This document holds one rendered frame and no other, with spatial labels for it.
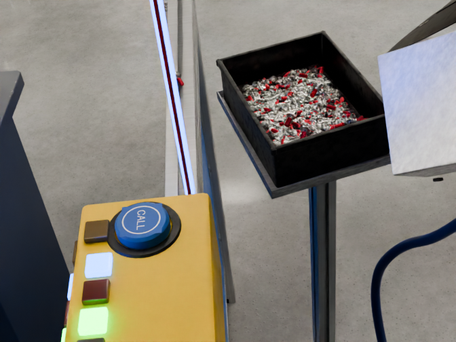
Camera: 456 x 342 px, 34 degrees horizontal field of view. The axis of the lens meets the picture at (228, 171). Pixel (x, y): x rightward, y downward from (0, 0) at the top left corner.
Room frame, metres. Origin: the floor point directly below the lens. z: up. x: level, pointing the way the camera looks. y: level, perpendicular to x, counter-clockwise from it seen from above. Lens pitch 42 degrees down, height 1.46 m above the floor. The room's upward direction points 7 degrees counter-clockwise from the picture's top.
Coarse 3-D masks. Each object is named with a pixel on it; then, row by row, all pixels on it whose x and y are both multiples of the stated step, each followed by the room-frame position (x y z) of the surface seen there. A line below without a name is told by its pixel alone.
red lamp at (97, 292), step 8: (96, 280) 0.33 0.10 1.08; (104, 280) 0.33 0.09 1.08; (88, 288) 0.33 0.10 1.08; (96, 288) 0.33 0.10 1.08; (104, 288) 0.33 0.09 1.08; (88, 296) 0.32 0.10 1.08; (96, 296) 0.32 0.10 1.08; (104, 296) 0.32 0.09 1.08; (88, 304) 0.32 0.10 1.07; (96, 304) 0.32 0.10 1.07
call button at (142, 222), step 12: (144, 204) 0.40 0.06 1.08; (156, 204) 0.40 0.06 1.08; (120, 216) 0.39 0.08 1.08; (132, 216) 0.39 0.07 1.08; (144, 216) 0.38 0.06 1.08; (156, 216) 0.38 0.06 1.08; (168, 216) 0.38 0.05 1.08; (120, 228) 0.38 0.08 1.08; (132, 228) 0.37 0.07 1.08; (144, 228) 0.37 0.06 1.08; (156, 228) 0.37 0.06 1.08; (168, 228) 0.38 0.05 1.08; (120, 240) 0.37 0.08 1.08; (132, 240) 0.36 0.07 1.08; (144, 240) 0.36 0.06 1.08; (156, 240) 0.37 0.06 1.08
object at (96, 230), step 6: (90, 222) 0.39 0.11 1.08; (96, 222) 0.39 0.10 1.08; (102, 222) 0.39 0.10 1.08; (108, 222) 0.39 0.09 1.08; (90, 228) 0.38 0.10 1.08; (96, 228) 0.38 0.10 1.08; (102, 228) 0.38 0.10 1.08; (108, 228) 0.38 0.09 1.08; (84, 234) 0.38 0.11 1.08; (90, 234) 0.38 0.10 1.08; (96, 234) 0.38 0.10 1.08; (102, 234) 0.38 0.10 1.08; (108, 234) 0.38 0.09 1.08; (84, 240) 0.38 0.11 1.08; (90, 240) 0.37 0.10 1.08; (96, 240) 0.37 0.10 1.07; (102, 240) 0.37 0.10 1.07
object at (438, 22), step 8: (448, 8) 0.78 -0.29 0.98; (432, 16) 0.81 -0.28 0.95; (440, 16) 0.77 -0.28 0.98; (448, 16) 0.74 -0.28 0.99; (424, 24) 0.79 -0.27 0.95; (432, 24) 0.76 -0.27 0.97; (440, 24) 0.74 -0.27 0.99; (448, 24) 0.72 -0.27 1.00; (416, 32) 0.78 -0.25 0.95; (424, 32) 0.75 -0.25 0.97; (432, 32) 0.73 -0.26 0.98; (400, 40) 0.80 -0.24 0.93; (408, 40) 0.77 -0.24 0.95; (416, 40) 0.75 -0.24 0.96; (392, 48) 0.78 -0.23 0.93
